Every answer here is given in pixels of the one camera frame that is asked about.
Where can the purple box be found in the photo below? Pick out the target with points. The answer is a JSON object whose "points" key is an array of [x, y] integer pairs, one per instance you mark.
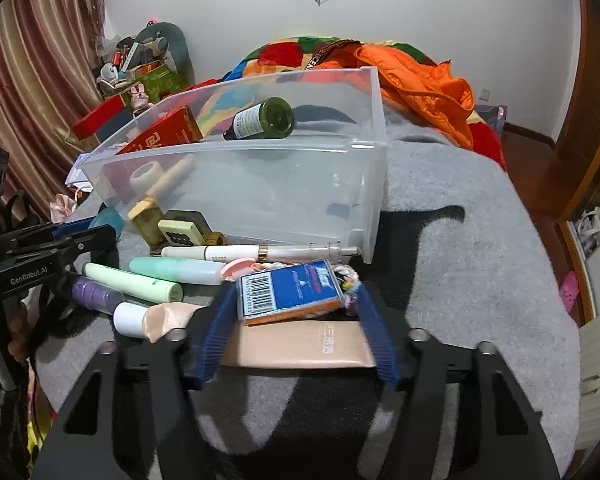
{"points": [[490, 115]]}

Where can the red flat box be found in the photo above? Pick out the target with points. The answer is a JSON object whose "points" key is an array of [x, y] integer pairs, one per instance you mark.
{"points": [[102, 117]]}

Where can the paper sheets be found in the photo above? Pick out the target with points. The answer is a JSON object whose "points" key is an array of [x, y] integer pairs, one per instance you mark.
{"points": [[80, 177]]}

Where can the green cardboard box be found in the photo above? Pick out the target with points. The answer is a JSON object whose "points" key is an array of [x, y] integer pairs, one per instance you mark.
{"points": [[162, 80]]}

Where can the purple bottle dark cap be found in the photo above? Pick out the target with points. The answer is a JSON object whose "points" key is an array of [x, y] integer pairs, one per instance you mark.
{"points": [[95, 294]]}

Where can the wall socket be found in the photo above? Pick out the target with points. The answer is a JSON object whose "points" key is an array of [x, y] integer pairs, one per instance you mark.
{"points": [[484, 94]]}

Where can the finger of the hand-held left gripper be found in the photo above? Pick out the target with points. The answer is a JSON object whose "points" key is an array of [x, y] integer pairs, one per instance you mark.
{"points": [[75, 228], [92, 240]]}

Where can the clear plastic bin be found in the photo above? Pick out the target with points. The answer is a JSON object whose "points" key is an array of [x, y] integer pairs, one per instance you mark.
{"points": [[280, 195]]}

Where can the orange jacket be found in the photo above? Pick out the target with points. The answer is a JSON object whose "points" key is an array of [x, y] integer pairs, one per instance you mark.
{"points": [[420, 90]]}

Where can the striped curtain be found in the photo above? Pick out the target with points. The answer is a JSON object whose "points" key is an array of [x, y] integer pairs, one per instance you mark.
{"points": [[30, 60]]}

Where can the blue card box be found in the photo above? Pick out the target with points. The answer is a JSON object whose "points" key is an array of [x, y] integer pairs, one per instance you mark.
{"points": [[300, 285]]}

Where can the white pen-shaped tube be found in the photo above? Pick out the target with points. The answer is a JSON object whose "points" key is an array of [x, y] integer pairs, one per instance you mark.
{"points": [[230, 252]]}

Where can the beige tube white cap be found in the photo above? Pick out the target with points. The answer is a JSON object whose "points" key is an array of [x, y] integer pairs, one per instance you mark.
{"points": [[300, 345]]}

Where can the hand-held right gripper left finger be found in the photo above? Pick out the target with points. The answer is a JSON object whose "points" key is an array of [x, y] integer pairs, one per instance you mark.
{"points": [[212, 332]]}

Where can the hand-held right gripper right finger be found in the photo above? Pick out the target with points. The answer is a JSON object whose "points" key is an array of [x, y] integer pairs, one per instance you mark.
{"points": [[377, 340]]}

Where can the small olive rectangular box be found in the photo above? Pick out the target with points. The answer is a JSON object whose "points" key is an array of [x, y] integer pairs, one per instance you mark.
{"points": [[182, 232]]}

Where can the mint green tube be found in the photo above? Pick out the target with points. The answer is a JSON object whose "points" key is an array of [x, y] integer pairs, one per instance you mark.
{"points": [[180, 270]]}

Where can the multicolour charm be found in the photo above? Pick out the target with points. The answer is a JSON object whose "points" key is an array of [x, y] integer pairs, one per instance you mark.
{"points": [[350, 285]]}

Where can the pink bunny toy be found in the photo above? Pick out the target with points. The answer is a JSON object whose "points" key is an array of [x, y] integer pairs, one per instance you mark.
{"points": [[140, 97]]}

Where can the pink slipper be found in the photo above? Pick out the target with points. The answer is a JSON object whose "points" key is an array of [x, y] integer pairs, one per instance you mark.
{"points": [[568, 290]]}

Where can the light green tube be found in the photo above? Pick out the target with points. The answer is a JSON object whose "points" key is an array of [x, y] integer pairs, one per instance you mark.
{"points": [[130, 282]]}

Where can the white tape roll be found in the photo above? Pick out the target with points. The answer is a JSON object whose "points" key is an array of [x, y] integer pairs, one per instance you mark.
{"points": [[142, 177]]}

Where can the teal round container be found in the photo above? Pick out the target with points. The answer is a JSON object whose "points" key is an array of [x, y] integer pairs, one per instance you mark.
{"points": [[107, 221]]}

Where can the colourful patchwork quilt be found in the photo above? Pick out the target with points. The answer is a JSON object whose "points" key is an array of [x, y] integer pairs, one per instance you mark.
{"points": [[275, 55]]}

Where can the red printed box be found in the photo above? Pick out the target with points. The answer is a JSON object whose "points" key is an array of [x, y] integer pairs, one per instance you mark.
{"points": [[165, 132]]}

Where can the dark green spray bottle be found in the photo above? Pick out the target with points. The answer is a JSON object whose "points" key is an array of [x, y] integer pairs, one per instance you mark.
{"points": [[265, 117]]}

